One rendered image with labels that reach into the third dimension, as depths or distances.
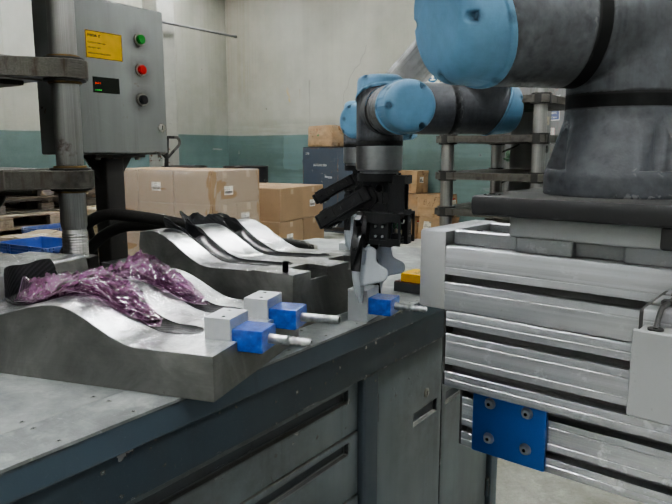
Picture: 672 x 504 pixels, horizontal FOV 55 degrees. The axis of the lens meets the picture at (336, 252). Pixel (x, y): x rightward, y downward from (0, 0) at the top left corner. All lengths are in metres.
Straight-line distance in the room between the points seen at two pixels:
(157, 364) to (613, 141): 0.54
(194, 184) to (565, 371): 4.49
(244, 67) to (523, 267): 9.59
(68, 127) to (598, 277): 1.26
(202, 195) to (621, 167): 4.47
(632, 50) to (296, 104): 8.88
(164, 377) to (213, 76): 9.55
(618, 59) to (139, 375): 0.61
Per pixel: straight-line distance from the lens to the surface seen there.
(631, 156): 0.65
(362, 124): 1.03
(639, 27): 0.66
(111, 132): 1.83
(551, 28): 0.62
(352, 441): 1.22
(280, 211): 5.71
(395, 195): 1.02
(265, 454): 1.03
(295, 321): 0.87
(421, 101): 0.91
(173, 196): 5.19
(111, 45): 1.86
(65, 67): 1.60
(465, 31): 0.59
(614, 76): 0.67
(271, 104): 9.77
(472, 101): 0.96
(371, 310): 1.07
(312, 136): 8.61
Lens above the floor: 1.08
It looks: 9 degrees down
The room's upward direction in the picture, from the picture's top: straight up
